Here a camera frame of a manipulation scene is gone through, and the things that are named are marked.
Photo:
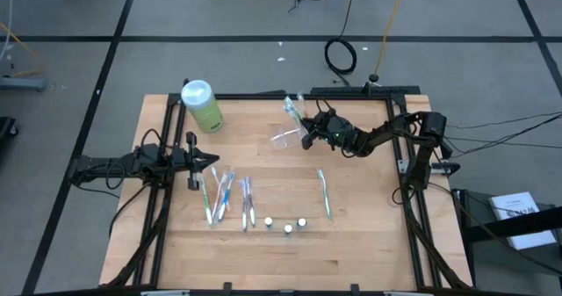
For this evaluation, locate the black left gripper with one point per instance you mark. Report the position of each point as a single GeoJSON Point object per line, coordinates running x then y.
{"type": "Point", "coordinates": [193, 162]}

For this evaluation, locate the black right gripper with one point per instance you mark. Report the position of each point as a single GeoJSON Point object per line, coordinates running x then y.
{"type": "Point", "coordinates": [333, 131]}

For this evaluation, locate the clear plastic organizer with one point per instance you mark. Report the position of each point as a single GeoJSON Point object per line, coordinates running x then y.
{"type": "Point", "coordinates": [285, 140]}

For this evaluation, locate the blue mouthwash bottle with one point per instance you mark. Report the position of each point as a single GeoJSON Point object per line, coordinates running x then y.
{"type": "Point", "coordinates": [288, 228]}
{"type": "Point", "coordinates": [268, 221]}
{"type": "Point", "coordinates": [301, 221]}

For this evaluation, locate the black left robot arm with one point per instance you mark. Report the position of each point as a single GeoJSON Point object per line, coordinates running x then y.
{"type": "Point", "coordinates": [131, 162]}

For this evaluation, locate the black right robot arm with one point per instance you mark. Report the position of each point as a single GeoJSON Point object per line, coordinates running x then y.
{"type": "Point", "coordinates": [382, 133]}

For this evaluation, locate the green wipes canister white lid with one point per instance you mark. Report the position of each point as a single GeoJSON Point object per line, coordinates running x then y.
{"type": "Point", "coordinates": [204, 111]}

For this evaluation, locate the black side cart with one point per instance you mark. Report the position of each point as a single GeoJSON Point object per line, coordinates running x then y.
{"type": "Point", "coordinates": [483, 232]}

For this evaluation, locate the black floor equipment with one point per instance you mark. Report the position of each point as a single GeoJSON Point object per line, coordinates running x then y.
{"type": "Point", "coordinates": [6, 129]}

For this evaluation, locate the white booklet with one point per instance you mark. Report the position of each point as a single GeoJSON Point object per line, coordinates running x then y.
{"type": "Point", "coordinates": [509, 204]}

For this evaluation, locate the black metal table frame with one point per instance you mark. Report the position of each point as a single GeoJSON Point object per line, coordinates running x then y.
{"type": "Point", "coordinates": [263, 96]}

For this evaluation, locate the silver frame bracket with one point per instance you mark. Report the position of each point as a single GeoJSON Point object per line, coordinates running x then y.
{"type": "Point", "coordinates": [164, 293]}
{"type": "Point", "coordinates": [408, 293]}

